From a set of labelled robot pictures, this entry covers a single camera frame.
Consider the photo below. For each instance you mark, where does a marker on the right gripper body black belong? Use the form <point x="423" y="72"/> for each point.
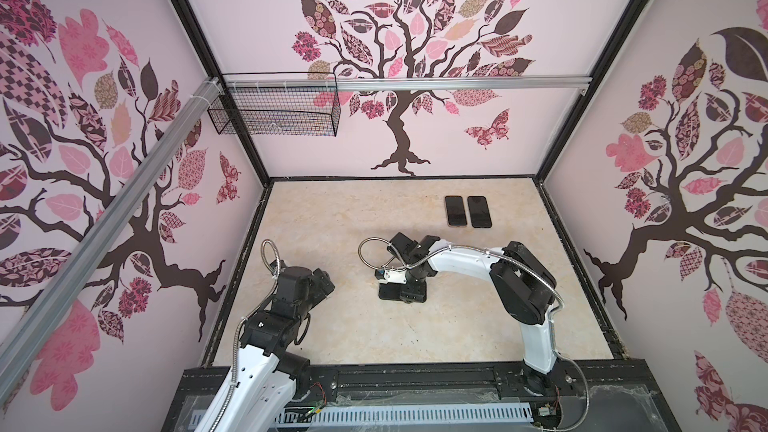
<point x="412" y="288"/>

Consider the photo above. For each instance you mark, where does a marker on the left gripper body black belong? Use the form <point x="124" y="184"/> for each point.
<point x="325" y="284"/>

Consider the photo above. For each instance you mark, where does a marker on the purple phone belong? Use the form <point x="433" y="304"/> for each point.
<point x="456" y="210"/>

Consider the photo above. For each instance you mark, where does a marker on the dark phone screen up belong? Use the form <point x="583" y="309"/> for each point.
<point x="479" y="211"/>

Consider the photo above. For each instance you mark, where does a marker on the large black phone case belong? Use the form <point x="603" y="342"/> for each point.
<point x="479" y="211"/>

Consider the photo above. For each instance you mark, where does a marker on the small black phone case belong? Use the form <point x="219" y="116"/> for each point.
<point x="389" y="292"/>

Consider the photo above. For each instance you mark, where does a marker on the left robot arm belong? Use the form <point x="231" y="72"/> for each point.
<point x="264" y="376"/>

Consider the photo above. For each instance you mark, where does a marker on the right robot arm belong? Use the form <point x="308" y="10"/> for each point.
<point x="526" y="289"/>

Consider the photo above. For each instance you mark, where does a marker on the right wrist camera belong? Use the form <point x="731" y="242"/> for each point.
<point x="391" y="276"/>

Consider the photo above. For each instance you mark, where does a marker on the white slotted cable duct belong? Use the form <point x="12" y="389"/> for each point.
<point x="397" y="415"/>

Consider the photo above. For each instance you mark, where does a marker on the black wire basket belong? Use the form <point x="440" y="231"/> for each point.
<point x="278" y="103"/>

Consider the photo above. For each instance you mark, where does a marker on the back aluminium rail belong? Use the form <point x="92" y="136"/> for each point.
<point x="411" y="84"/>

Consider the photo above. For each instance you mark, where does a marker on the aluminium rail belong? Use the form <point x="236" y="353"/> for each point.
<point x="29" y="335"/>
<point x="411" y="84"/>

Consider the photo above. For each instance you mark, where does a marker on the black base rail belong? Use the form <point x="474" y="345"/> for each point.
<point x="588" y="395"/>

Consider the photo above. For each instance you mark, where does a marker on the left aluminium rail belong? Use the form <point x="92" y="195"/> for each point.
<point x="29" y="335"/>

